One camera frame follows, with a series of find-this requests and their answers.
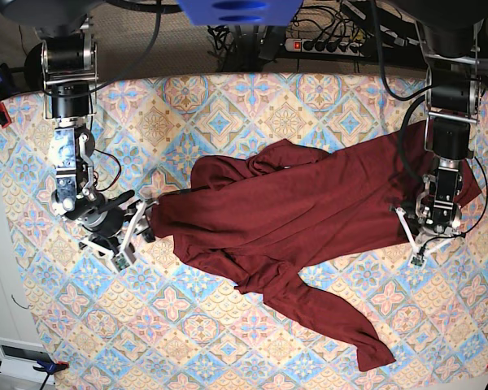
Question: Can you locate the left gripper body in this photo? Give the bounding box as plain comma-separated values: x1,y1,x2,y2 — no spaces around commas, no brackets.
402,202,462,242

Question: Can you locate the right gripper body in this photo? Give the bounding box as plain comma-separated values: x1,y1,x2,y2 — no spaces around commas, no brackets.
72,190,135,248

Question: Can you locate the dark red t-shirt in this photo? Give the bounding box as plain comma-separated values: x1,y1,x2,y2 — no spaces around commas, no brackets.
150,119,482,373

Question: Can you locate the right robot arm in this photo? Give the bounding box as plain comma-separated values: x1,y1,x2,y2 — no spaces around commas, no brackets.
0,1,155,252

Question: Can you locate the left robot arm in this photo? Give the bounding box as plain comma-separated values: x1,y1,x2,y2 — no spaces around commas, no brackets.
391,1,488,239

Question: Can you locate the patterned tile tablecloth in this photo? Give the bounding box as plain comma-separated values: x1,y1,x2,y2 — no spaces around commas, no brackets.
0,74,488,389

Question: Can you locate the blue orange clamp lower left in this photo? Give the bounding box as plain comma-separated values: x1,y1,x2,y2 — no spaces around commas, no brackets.
0,358,68,389

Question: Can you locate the black round stool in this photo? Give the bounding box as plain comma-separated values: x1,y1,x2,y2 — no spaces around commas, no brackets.
24,42,43,92

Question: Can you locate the white power strip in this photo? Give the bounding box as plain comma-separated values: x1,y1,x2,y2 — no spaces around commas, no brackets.
284,38,363,57

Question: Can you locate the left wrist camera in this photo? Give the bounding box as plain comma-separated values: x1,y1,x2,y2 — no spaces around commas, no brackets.
409,253,426,267

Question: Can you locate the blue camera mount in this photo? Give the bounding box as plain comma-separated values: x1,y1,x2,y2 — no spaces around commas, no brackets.
176,0,303,26

